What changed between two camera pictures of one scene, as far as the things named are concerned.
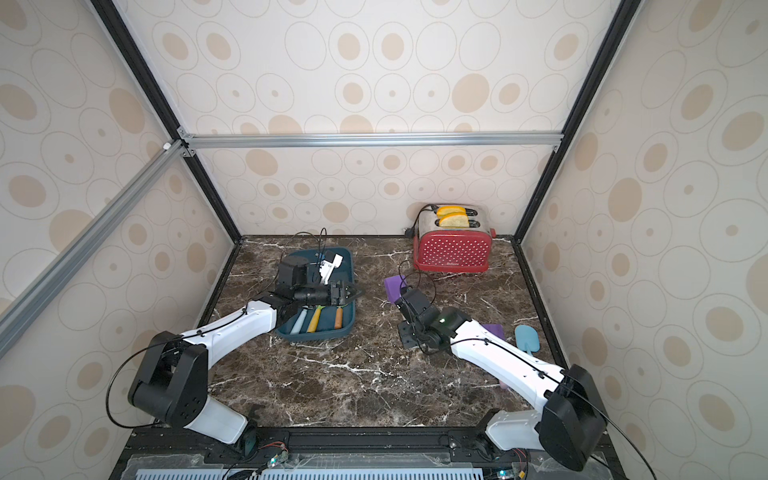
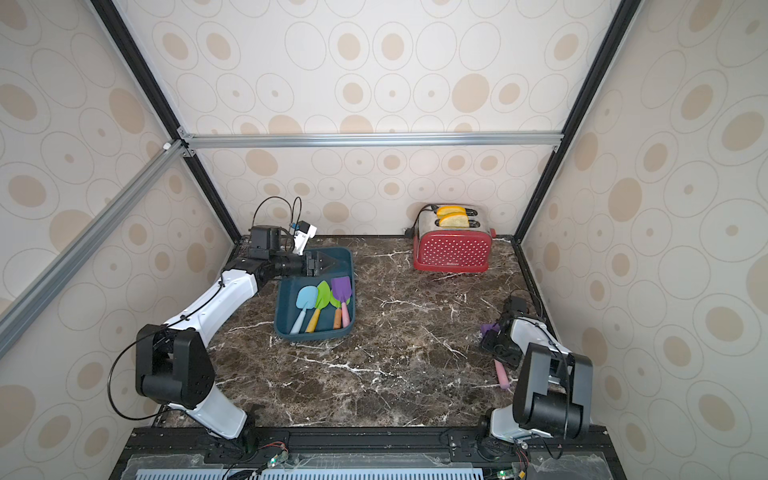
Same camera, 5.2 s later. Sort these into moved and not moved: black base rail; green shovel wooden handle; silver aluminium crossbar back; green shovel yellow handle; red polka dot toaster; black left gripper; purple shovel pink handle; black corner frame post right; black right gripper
Moved: black right gripper; purple shovel pink handle; black left gripper
Not moved: silver aluminium crossbar back; black base rail; green shovel yellow handle; red polka dot toaster; black corner frame post right; green shovel wooden handle
